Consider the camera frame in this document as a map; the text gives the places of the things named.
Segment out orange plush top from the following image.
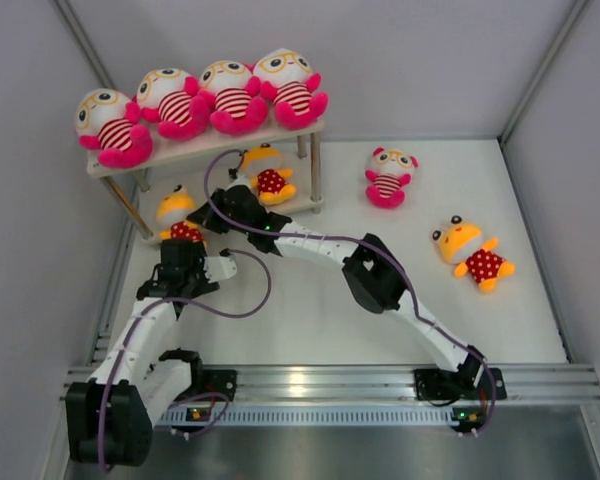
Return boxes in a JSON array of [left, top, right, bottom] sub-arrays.
[[240, 143, 297, 206]]

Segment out orange plush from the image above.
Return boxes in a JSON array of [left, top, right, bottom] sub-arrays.
[[240, 143, 297, 206], [155, 184, 206, 245], [431, 215, 516, 293]]

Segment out orange plush bottom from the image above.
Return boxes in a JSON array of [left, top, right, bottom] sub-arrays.
[[155, 184, 206, 245]]

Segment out pink panda plush face down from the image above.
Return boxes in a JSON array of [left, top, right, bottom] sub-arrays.
[[135, 67, 211, 141]]

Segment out pink panda plush with glasses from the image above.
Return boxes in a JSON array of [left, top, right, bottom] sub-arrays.
[[253, 48, 329, 130]]

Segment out pink panda plush top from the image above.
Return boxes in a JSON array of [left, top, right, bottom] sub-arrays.
[[365, 147, 420, 209]]

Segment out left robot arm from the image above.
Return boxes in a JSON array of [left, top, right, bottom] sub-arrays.
[[65, 240, 219, 473]]

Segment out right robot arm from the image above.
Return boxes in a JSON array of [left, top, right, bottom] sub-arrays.
[[188, 185, 496, 397]]

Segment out white two-tier shelf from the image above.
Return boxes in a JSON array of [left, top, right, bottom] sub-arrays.
[[87, 118, 325, 244]]

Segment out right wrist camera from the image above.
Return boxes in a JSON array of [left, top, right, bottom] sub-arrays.
[[227, 169, 252, 191]]

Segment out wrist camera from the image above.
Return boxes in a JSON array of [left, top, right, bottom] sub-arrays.
[[227, 169, 252, 191], [203, 249, 238, 283]]

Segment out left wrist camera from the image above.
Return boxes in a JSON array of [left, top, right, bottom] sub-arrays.
[[203, 249, 238, 283]]

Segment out left black mount plate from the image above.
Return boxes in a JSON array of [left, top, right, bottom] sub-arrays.
[[176, 369, 238, 401]]

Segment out black mount plate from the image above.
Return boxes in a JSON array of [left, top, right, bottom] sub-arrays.
[[414, 368, 508, 403], [176, 369, 238, 401]]

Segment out grey slotted cable duct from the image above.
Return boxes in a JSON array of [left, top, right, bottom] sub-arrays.
[[157, 405, 459, 428]]

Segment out wall corner metal strip left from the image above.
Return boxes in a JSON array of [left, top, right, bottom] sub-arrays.
[[51, 0, 117, 89]]

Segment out wall corner metal strip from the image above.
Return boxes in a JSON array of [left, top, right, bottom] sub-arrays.
[[498, 0, 592, 146], [51, 0, 117, 89]]

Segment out right black mount plate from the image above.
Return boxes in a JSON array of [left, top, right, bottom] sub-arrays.
[[414, 368, 508, 403]]

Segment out aluminium rail base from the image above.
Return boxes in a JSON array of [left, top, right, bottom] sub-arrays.
[[59, 319, 600, 404]]

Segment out wall corner metal strip right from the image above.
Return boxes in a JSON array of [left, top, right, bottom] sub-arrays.
[[498, 0, 592, 146]]

